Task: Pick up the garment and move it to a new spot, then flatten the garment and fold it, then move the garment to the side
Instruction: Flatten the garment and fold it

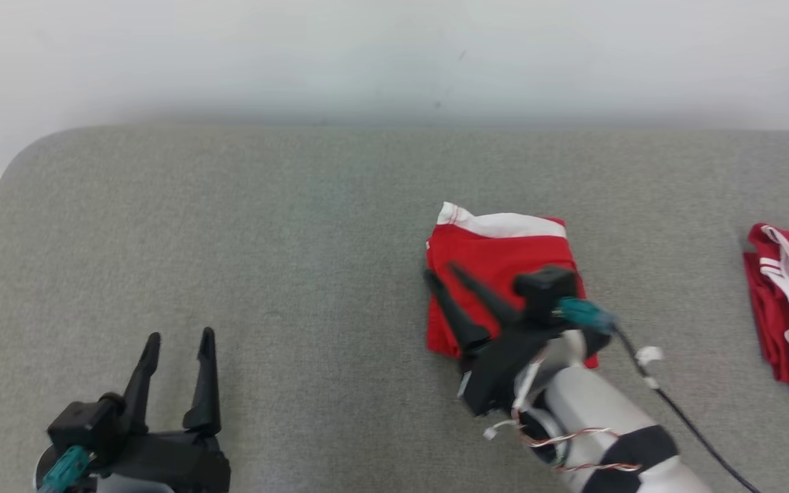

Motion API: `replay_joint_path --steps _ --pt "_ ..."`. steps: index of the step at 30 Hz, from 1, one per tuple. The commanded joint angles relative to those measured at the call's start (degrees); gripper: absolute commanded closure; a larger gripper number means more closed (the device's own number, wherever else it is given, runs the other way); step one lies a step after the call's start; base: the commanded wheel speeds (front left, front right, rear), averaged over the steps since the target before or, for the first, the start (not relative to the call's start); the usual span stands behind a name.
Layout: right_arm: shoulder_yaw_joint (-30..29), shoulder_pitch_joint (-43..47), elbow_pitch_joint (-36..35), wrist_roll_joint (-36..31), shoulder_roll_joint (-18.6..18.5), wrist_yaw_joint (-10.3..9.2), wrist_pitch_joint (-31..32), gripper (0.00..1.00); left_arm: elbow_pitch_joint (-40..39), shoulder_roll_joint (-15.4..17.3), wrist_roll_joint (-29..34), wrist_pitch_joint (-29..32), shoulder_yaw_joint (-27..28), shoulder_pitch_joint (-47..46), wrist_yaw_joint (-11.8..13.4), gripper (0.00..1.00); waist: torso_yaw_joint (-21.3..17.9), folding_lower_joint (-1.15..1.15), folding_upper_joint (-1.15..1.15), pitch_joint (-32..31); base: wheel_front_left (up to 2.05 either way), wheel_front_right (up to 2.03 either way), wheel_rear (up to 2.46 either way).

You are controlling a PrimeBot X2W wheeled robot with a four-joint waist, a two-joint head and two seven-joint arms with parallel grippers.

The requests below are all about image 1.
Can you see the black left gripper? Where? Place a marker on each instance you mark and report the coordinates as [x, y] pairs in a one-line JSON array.
[[175, 462]]

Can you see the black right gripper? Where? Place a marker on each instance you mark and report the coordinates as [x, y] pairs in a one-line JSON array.
[[504, 363]]

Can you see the red shorts with white stripe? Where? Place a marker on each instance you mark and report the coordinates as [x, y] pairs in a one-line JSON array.
[[497, 250]]

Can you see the red white printed jersey shirt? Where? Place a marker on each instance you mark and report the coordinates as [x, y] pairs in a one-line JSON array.
[[771, 308]]

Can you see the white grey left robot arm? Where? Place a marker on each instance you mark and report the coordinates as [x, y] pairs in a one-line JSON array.
[[134, 487]]

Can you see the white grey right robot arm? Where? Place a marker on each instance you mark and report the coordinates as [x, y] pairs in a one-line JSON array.
[[586, 404]]

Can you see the grey fabric sofa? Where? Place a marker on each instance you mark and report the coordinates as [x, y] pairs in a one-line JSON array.
[[264, 239]]

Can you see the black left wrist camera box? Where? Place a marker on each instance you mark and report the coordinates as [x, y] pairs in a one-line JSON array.
[[79, 424]]

